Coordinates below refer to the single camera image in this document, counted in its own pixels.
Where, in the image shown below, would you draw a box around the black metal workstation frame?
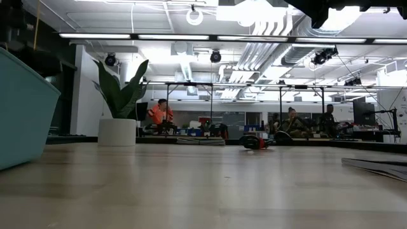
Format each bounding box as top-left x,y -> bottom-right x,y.
279,85 -> 326,128
164,81 -> 214,128

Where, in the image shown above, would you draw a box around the green plant in white pot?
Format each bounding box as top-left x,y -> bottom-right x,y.
93,59 -> 150,148

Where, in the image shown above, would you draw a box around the long overhead light bar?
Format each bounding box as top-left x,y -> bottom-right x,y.
58,31 -> 407,46

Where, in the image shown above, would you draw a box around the black computer monitor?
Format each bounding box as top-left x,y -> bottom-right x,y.
352,97 -> 377,127
135,101 -> 149,122

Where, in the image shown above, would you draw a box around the white ring ceiling fixture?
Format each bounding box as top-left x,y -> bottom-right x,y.
185,7 -> 204,27

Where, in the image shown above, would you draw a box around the black cable with red tie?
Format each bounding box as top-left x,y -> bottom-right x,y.
238,134 -> 274,151

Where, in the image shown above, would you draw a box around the person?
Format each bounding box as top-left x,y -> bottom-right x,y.
319,104 -> 339,138
279,107 -> 308,139
147,98 -> 175,125

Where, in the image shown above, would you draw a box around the teal plastic bin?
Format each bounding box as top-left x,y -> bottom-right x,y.
0,47 -> 62,171

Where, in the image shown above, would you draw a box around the Acadia picture booklet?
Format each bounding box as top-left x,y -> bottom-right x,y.
341,156 -> 407,183

